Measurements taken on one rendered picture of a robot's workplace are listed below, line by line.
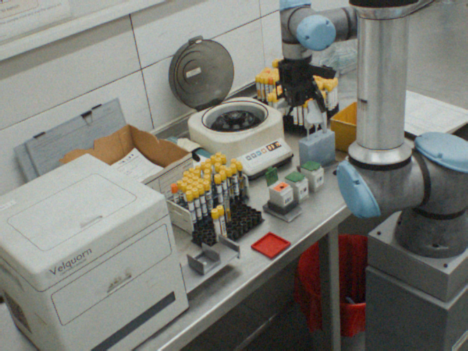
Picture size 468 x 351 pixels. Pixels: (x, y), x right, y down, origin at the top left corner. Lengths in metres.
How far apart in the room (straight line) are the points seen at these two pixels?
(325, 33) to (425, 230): 0.47
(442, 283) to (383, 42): 0.51
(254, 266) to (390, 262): 0.30
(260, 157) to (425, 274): 0.62
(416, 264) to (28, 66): 1.06
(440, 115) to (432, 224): 0.74
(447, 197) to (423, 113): 0.77
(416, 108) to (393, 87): 0.92
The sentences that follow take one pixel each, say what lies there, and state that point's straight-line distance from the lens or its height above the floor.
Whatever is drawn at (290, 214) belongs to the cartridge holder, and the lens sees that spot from 1.50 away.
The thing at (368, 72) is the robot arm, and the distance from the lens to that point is 1.06.
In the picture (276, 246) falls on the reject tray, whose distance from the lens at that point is 1.42.
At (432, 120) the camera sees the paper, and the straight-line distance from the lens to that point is 1.92.
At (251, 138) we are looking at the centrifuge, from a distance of 1.67.
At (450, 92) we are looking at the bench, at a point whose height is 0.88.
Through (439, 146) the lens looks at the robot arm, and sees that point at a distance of 1.19.
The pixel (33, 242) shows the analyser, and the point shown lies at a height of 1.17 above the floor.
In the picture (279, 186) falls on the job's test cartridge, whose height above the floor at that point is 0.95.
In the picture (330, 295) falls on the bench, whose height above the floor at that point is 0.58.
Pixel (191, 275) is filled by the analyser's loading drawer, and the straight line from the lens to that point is 1.32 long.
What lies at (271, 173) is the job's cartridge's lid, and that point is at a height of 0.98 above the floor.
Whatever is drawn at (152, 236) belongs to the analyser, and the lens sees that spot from 1.14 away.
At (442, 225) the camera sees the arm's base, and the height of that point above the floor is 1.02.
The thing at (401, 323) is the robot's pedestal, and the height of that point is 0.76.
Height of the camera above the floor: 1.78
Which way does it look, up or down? 32 degrees down
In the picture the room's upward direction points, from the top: 8 degrees counter-clockwise
